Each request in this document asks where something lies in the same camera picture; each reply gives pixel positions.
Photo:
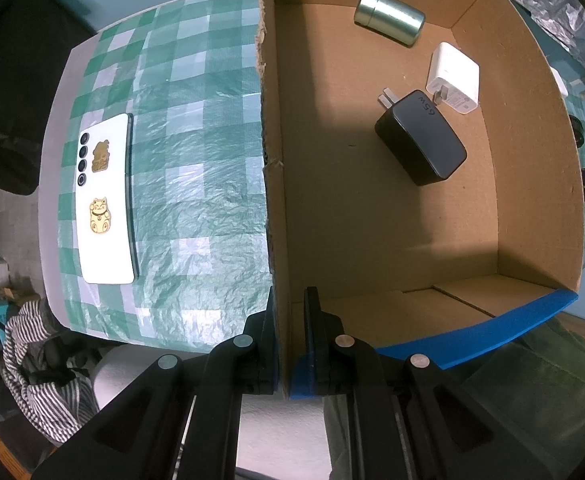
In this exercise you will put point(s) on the white round stool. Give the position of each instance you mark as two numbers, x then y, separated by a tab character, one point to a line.
282	435

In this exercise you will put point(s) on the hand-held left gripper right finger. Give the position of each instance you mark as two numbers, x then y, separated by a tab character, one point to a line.
312	330

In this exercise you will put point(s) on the blue cardboard box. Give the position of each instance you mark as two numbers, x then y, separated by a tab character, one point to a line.
372	240

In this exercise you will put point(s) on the round metal tin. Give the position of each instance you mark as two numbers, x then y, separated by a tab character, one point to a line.
390	16

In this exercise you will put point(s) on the striped grey white cloth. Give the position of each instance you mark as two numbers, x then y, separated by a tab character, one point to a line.
37	390

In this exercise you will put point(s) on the dark green cloth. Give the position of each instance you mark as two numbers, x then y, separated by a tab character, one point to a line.
522	390

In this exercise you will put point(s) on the green checked plastic tablecloth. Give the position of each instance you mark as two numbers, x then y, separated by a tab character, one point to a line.
197	160

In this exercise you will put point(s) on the black ribbed object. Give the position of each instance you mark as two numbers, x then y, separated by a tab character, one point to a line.
577	132

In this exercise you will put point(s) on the silver foil curtain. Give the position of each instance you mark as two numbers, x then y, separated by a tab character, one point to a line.
562	15

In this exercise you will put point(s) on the white phone with gold stickers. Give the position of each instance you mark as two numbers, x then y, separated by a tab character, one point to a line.
107	245

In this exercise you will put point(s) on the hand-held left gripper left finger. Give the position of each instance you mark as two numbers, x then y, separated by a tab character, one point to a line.
272	330

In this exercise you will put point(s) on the white plug charger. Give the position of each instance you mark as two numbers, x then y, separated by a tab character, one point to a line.
455	75

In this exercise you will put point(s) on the white cube charger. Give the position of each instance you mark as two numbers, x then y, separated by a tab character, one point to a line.
558	82

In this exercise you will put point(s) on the black charger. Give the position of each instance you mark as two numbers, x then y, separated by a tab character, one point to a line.
422	140

